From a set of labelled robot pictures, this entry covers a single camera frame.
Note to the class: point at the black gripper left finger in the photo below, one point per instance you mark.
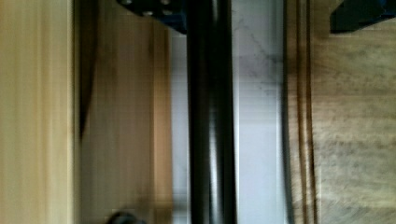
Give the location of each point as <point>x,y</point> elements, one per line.
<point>171,13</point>

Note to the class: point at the dark wooden cutting board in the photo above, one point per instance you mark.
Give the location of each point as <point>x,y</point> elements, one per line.
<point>340,89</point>

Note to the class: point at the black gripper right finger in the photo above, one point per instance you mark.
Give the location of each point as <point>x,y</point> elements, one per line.
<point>353,15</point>

